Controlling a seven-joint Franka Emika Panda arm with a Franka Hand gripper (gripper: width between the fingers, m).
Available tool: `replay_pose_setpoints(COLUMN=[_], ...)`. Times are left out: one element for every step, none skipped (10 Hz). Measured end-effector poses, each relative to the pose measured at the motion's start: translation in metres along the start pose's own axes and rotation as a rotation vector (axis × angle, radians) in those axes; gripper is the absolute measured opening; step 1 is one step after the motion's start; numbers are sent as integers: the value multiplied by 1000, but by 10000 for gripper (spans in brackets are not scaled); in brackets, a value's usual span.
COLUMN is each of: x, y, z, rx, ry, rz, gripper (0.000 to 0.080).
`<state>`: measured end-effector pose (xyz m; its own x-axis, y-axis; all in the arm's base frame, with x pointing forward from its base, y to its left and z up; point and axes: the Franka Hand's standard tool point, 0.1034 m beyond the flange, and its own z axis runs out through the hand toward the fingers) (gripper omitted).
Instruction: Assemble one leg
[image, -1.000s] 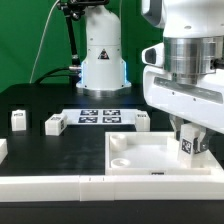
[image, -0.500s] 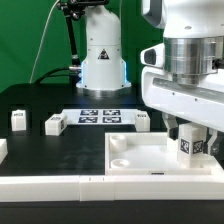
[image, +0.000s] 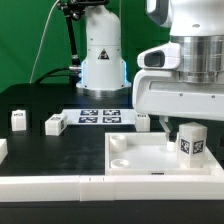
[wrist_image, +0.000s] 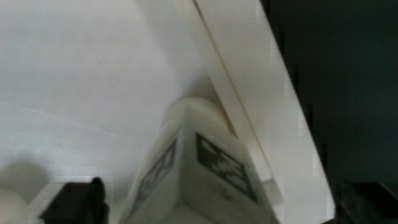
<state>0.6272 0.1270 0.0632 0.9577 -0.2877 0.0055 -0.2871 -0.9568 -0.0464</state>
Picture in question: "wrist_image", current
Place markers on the white U-shaped obstacle fence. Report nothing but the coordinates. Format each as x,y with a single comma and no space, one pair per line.
265,113

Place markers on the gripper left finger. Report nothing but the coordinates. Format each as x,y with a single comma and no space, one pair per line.
78,206

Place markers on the white leg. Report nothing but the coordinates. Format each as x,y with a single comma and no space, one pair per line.
196,186

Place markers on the white square table top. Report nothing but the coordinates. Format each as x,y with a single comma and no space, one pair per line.
100,64

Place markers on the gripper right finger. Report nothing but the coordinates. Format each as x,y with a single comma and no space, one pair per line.
366,203

